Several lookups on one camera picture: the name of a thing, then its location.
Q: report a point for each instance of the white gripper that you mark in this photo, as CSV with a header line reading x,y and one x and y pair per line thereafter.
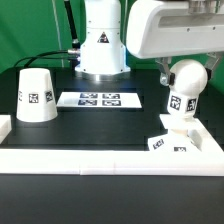
x,y
161,29

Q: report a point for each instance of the white lamp bulb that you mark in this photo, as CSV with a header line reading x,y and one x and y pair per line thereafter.
x,y
190,80

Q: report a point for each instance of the white lamp base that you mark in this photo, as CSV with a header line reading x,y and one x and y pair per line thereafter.
x,y
176,139

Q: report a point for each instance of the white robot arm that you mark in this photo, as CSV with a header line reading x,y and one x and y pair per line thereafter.
x,y
103,52

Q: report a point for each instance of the white lamp shade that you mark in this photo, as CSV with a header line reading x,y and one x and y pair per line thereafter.
x,y
36,101

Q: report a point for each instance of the white marker sheet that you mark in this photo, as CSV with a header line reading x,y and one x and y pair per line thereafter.
x,y
99,100

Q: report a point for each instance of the white foam border frame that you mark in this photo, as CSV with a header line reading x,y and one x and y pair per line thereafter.
x,y
71,162

